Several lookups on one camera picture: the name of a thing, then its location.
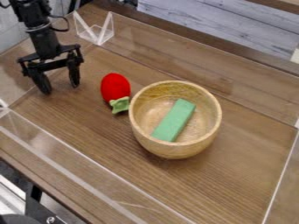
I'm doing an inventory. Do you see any red plush object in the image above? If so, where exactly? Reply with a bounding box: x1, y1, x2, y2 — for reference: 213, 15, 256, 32
100, 73, 131, 102

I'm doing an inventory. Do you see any wooden bowl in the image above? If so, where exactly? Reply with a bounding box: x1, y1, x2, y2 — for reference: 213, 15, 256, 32
128, 80, 221, 159

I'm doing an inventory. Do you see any clear acrylic front wall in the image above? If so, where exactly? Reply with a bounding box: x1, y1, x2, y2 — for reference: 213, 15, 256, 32
0, 102, 195, 224

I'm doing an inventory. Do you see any green rectangular block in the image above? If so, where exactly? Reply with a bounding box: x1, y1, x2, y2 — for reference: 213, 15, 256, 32
151, 99, 196, 142

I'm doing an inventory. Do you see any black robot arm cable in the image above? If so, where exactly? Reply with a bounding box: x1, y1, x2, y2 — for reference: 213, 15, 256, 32
48, 15, 71, 33

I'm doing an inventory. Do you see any clear acrylic corner bracket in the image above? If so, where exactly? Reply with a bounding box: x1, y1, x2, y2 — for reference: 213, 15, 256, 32
72, 12, 115, 46

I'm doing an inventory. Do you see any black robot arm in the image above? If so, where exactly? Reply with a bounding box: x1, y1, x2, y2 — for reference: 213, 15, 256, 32
8, 0, 84, 95

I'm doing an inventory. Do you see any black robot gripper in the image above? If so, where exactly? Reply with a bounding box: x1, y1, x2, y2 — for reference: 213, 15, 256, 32
17, 24, 84, 95

